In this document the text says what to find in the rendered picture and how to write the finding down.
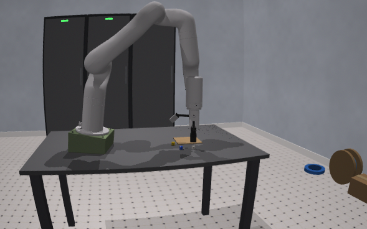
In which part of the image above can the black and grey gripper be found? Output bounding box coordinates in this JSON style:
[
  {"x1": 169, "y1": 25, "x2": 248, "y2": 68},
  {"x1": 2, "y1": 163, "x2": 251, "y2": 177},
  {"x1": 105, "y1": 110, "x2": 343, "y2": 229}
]
[{"x1": 186, "y1": 108, "x2": 201, "y2": 143}]

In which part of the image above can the tan square mat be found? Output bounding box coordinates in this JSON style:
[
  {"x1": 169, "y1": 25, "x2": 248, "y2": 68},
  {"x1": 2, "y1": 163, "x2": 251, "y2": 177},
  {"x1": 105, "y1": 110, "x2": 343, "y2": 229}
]
[{"x1": 173, "y1": 137, "x2": 202, "y2": 144}]

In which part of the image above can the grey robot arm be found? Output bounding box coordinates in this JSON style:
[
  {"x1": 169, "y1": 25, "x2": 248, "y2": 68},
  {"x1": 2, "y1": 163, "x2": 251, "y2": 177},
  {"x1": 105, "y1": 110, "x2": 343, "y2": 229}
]
[{"x1": 75, "y1": 1, "x2": 203, "y2": 136}]

